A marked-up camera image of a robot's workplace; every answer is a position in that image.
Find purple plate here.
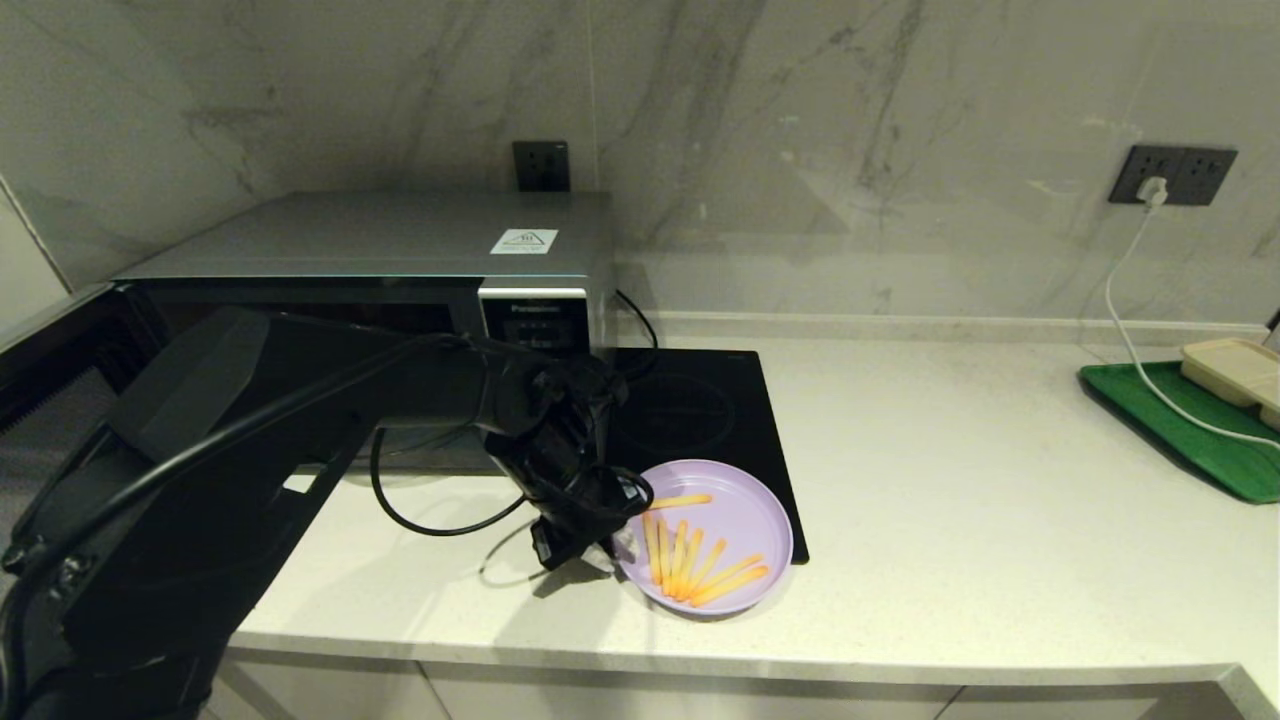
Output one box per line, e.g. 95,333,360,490
612,459,794,617

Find silver microwave oven body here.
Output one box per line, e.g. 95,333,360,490
115,192,619,473

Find black induction cooktop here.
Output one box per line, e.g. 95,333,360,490
600,348,809,566

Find beige base cabinet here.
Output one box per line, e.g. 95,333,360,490
205,650,1251,720

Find green plastic tray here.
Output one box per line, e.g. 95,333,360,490
1077,362,1280,505

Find beige lunch container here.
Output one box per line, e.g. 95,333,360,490
1178,339,1280,433

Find thin black cable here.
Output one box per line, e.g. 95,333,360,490
612,290,658,351

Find small black wall outlet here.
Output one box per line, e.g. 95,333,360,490
514,141,572,192

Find white power cable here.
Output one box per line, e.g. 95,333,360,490
1104,205,1280,453

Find wide black wall outlet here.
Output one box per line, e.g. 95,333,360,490
1108,146,1238,208

